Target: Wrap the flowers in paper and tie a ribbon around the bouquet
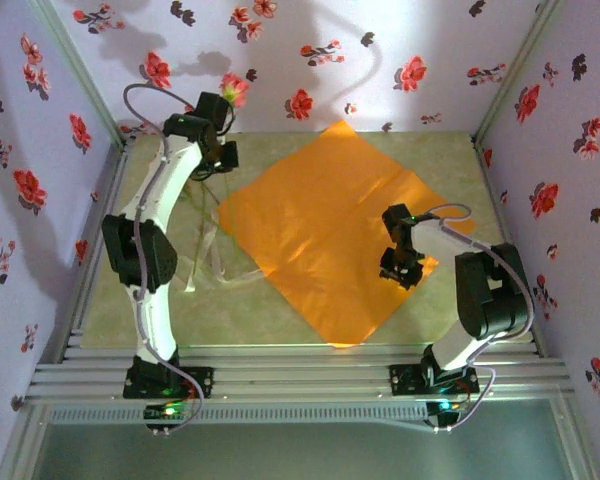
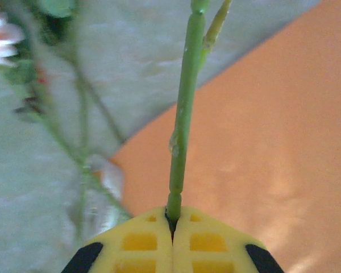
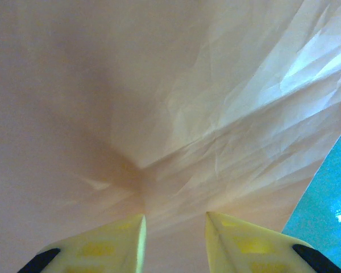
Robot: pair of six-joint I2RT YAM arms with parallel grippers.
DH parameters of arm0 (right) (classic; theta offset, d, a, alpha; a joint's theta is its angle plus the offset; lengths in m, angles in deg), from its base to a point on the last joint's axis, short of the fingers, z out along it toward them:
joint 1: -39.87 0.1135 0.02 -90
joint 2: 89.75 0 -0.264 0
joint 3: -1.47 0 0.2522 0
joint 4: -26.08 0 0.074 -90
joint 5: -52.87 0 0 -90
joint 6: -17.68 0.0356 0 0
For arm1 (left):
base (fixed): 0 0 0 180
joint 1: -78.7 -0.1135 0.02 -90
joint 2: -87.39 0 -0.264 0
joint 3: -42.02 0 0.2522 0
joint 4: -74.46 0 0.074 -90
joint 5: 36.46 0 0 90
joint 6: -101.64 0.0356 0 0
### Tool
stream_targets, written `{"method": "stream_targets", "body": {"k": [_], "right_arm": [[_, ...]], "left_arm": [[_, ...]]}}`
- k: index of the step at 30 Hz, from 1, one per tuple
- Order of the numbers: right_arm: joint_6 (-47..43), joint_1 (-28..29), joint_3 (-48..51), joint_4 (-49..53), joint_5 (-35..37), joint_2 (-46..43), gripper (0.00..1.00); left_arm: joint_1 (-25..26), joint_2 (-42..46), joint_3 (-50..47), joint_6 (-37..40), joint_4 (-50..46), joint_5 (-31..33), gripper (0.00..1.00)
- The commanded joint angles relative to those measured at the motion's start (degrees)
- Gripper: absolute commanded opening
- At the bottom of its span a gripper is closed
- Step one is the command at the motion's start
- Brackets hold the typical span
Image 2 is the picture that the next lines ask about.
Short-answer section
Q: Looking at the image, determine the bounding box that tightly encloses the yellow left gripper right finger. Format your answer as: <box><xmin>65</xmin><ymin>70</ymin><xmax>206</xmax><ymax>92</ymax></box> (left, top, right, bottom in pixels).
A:
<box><xmin>172</xmin><ymin>206</ymin><xmax>285</xmax><ymax>273</ymax></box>

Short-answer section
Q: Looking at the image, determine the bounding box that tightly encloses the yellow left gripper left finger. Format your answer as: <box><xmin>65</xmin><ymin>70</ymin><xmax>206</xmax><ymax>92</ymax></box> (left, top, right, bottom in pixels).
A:
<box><xmin>61</xmin><ymin>206</ymin><xmax>173</xmax><ymax>273</ymax></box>

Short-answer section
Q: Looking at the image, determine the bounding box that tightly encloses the white satin ribbon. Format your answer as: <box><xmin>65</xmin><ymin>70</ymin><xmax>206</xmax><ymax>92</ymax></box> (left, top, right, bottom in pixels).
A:
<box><xmin>85</xmin><ymin>155</ymin><xmax>126</xmax><ymax>201</ymax></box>

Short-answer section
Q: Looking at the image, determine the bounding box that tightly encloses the orange wrapping paper sheet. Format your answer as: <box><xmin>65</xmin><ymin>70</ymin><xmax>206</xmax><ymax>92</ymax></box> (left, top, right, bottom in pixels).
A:
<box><xmin>110</xmin><ymin>0</ymin><xmax>341</xmax><ymax>273</ymax></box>

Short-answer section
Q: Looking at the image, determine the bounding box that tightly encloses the pink rose artificial flower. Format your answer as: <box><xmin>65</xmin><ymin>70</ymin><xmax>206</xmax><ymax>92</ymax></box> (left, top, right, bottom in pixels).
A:
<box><xmin>165</xmin><ymin>0</ymin><xmax>234</xmax><ymax>226</ymax></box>

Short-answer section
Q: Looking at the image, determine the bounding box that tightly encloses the peach white artificial flower spray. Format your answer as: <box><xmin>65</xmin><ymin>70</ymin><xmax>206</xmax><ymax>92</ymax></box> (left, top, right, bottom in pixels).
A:
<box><xmin>0</xmin><ymin>0</ymin><xmax>131</xmax><ymax>242</ymax></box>

